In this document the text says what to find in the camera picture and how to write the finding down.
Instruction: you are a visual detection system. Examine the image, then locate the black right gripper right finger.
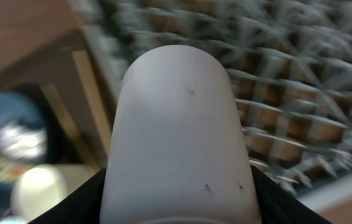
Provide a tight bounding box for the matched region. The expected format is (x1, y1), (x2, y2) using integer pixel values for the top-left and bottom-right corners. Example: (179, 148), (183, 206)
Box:
(251, 166), (331, 224)

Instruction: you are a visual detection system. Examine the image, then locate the white tissue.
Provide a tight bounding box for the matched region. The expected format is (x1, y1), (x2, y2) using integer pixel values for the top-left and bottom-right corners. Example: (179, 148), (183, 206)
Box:
(0, 122), (47, 162)

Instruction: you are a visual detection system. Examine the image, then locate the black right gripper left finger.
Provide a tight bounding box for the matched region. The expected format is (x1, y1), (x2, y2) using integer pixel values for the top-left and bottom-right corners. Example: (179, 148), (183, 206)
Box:
(29, 169), (106, 224)

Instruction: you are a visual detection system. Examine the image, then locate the grey dishwasher rack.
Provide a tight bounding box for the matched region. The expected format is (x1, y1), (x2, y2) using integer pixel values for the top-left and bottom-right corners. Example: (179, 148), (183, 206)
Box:
(70, 0), (352, 212)

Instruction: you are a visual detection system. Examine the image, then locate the light blue small bowl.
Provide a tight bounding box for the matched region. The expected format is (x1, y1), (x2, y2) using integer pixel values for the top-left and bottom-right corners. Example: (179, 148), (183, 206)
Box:
(0, 164), (99, 224)

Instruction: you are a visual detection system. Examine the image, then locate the brown serving tray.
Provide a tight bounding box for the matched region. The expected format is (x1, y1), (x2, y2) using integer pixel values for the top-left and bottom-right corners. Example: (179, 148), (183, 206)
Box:
(0, 29), (114, 224)

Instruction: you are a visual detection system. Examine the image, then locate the wooden chopstick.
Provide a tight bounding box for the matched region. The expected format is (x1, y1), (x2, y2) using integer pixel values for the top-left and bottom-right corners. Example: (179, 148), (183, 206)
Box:
(40, 83), (100, 172)
(72, 50), (111, 153)

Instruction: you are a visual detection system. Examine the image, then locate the pale pink cup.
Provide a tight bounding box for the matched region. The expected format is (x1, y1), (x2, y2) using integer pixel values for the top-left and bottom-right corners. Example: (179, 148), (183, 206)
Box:
(100, 45), (262, 223)

